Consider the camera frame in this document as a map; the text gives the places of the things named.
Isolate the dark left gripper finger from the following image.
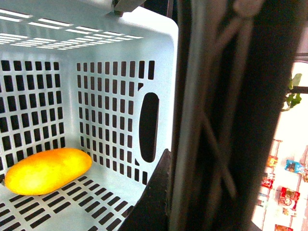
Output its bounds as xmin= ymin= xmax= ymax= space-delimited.
xmin=119 ymin=149 xmax=171 ymax=231

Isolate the yellow mango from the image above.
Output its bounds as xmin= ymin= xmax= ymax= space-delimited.
xmin=4 ymin=148 xmax=92 ymax=195

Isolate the light blue plastic basket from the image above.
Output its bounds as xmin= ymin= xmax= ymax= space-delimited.
xmin=0 ymin=0 xmax=178 ymax=231

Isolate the green potted plant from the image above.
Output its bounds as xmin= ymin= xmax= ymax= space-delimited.
xmin=281 ymin=73 xmax=302 ymax=112

